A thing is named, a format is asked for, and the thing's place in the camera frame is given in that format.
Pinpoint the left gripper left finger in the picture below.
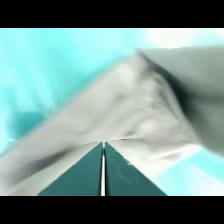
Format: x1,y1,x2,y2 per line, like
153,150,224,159
38,142,104,197

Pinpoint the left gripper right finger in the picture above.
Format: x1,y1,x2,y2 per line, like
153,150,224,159
104,142,167,197

